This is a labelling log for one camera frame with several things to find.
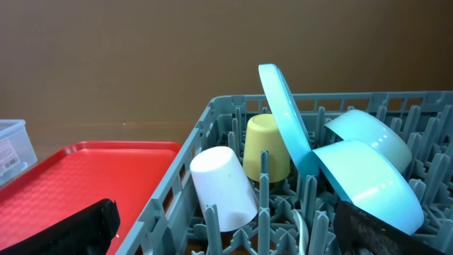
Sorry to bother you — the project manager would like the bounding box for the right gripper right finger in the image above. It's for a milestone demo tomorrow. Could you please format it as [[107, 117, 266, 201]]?
[[333, 201, 445, 255]]

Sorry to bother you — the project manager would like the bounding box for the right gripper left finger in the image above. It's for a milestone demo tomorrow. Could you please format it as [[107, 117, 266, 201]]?
[[1, 198, 120, 255]]

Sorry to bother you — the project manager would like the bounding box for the light blue rice bowl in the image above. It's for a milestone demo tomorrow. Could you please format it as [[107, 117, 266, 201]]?
[[314, 140, 424, 235]]

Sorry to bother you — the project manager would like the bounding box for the grey dishwasher rack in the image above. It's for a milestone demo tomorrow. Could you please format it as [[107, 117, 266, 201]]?
[[118, 91, 452, 254]]

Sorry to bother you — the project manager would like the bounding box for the red plastic tray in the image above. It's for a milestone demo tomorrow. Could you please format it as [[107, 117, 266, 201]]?
[[1, 141, 181, 254]]

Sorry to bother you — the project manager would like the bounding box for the teal bowl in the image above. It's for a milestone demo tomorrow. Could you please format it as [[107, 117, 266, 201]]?
[[325, 109, 413, 174]]

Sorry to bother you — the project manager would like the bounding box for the yellow plastic cup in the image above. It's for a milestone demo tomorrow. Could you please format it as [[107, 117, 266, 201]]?
[[243, 113, 290, 183]]

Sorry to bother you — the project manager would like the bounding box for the pink plastic cup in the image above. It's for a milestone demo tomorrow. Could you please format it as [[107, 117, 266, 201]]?
[[190, 146, 258, 232]]

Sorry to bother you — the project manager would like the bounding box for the light blue plate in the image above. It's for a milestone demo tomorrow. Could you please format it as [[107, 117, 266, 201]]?
[[258, 64, 319, 178]]

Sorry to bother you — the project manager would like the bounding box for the clear plastic bin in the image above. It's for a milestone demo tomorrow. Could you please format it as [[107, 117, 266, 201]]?
[[1, 119, 38, 186]]

